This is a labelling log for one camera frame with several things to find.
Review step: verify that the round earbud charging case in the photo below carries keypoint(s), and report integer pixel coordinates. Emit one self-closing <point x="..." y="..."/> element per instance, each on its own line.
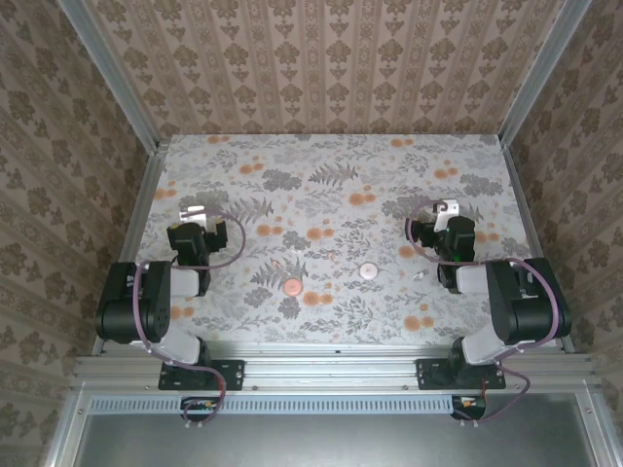
<point x="368" y="271"/>

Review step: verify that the round pink case lid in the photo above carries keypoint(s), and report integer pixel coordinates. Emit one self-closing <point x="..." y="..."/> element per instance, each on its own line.
<point x="293" y="287"/>

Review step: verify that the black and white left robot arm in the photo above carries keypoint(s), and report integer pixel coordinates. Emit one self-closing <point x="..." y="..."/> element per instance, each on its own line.
<point x="121" y="311"/>

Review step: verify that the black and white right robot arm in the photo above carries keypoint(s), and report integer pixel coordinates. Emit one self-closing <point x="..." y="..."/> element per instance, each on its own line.
<point x="525" y="311"/>

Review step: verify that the grey metal panel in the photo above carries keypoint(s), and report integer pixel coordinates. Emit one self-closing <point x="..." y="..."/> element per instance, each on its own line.
<point x="331" y="442"/>

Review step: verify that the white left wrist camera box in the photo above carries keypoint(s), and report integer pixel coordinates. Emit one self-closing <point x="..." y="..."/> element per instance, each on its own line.
<point x="194" y="213"/>

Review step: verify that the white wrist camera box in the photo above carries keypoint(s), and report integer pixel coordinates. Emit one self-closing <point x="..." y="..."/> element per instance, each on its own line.
<point x="450" y="208"/>
<point x="194" y="213"/>

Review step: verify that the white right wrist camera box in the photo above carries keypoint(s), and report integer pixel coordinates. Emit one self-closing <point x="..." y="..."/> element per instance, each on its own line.
<point x="450" y="208"/>

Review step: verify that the aluminium table side rail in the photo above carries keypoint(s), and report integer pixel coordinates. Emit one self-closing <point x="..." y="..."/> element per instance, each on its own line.
<point x="129" y="243"/>
<point x="535" y="243"/>

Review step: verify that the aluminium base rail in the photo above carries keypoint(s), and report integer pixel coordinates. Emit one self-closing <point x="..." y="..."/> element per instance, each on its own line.
<point x="331" y="370"/>

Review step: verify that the aluminium frame post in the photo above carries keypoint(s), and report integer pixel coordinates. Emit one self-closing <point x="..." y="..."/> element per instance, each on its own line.
<point x="541" y="73"/>
<point x="113" y="73"/>

